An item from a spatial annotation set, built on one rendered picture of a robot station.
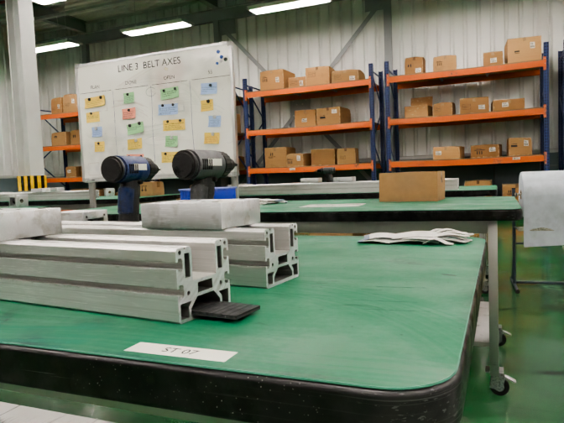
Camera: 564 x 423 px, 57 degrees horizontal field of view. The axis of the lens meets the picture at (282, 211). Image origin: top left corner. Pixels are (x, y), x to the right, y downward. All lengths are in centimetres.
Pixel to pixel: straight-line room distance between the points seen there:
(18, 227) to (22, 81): 892
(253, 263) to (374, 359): 34
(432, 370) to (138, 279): 35
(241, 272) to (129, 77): 385
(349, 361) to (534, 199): 382
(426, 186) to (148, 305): 223
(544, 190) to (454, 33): 758
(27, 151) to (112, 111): 510
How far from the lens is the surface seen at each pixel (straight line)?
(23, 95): 970
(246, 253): 76
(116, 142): 460
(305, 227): 238
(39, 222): 87
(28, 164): 959
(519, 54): 1044
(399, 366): 46
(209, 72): 413
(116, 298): 67
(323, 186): 429
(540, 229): 430
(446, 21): 1158
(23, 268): 80
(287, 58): 1229
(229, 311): 61
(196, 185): 105
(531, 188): 424
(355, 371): 45
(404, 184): 276
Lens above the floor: 94
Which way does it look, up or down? 4 degrees down
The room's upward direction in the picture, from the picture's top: 2 degrees counter-clockwise
